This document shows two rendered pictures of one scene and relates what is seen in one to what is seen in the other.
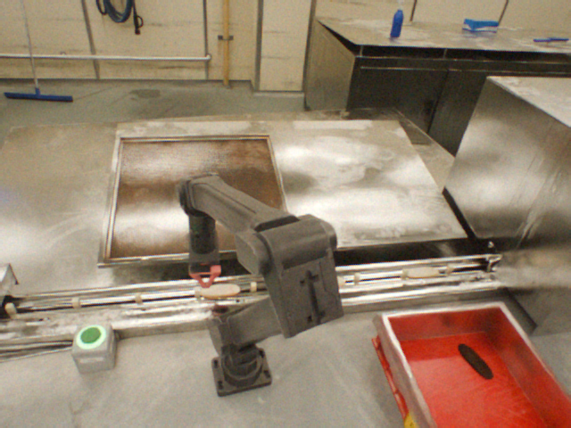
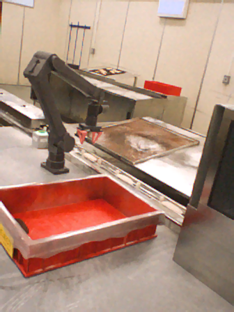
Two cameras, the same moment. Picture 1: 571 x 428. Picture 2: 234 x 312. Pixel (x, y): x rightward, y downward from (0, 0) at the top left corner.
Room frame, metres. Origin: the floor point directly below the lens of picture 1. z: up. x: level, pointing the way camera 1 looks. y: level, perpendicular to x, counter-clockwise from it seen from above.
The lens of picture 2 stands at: (0.06, -1.31, 1.39)
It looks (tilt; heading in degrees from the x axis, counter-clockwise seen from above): 18 degrees down; 62
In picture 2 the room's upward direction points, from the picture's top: 11 degrees clockwise
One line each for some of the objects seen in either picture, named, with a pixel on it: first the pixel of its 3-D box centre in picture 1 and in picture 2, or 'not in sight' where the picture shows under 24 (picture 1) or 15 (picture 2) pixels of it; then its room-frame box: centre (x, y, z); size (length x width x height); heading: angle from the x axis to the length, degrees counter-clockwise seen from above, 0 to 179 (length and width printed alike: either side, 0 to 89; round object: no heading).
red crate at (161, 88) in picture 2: not in sight; (162, 88); (3.00, 3.19, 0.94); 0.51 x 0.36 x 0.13; 109
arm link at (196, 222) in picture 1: (201, 216); (93, 108); (0.67, 0.18, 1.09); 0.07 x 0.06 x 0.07; 32
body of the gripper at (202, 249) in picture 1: (202, 239); (91, 121); (0.66, 0.18, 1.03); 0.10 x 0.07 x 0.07; 15
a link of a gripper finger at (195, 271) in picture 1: (204, 269); (85, 135); (0.64, 0.17, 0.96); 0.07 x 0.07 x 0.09; 15
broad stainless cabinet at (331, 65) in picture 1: (434, 95); not in sight; (3.23, -1.09, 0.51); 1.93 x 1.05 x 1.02; 105
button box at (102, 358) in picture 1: (96, 350); (40, 143); (0.48, 0.37, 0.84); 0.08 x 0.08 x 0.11; 15
